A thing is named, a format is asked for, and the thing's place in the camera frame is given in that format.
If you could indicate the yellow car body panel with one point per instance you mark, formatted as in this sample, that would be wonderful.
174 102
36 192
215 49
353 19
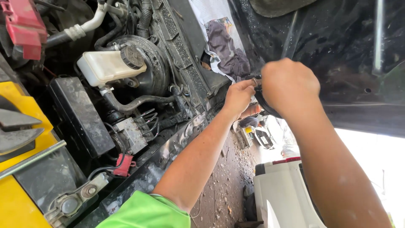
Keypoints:
19 202

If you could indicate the black reservoir cap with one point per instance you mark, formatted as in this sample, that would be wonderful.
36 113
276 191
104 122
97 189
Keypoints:
132 57

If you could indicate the silver brake pump block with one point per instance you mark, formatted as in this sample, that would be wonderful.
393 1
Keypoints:
133 134

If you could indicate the white brake fluid reservoir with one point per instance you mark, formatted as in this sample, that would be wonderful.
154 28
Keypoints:
101 68

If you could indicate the grey metal hinge bracket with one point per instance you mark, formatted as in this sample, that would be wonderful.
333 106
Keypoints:
77 198

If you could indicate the white wrapped pipe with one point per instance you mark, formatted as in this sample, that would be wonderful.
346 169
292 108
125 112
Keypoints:
82 27

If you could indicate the black cowl panel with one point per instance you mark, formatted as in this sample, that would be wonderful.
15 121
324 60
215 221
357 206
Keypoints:
186 53

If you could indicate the silver hood prop rod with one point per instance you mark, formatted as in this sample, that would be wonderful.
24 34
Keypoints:
31 160

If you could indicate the black fuse box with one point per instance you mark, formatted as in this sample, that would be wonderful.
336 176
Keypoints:
80 117

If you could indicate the black round brake booster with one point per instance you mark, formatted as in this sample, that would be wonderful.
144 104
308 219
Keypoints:
156 68

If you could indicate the grey plastic trim pieces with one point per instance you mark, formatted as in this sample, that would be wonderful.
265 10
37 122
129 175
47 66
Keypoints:
17 133

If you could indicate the small brown metal bolt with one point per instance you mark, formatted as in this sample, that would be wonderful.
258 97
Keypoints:
255 81

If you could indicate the white vehicle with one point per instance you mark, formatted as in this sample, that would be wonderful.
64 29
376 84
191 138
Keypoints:
281 193

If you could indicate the red battery terminal cover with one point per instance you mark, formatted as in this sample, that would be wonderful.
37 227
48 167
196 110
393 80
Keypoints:
23 27

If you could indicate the windshield with paper behind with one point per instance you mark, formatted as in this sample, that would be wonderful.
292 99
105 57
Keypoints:
221 41

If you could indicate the person's right fingers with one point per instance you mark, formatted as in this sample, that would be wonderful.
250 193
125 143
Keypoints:
266 82

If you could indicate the person's left hand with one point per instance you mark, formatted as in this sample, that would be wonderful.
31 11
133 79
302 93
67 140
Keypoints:
237 98

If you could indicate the green shirt sleeve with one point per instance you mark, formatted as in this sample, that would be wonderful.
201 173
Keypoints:
148 212

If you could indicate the black car hood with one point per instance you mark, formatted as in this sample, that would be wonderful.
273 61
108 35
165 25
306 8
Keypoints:
341 53

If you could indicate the small red terminal cap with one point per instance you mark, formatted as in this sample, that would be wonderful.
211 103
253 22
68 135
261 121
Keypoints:
122 164

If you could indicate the black curved rubber part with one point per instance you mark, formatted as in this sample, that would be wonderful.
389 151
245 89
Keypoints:
264 106

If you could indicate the person's right hand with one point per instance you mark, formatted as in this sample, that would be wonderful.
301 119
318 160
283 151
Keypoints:
291 84

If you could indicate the person's left fingers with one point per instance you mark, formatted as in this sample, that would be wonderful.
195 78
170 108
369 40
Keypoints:
246 87

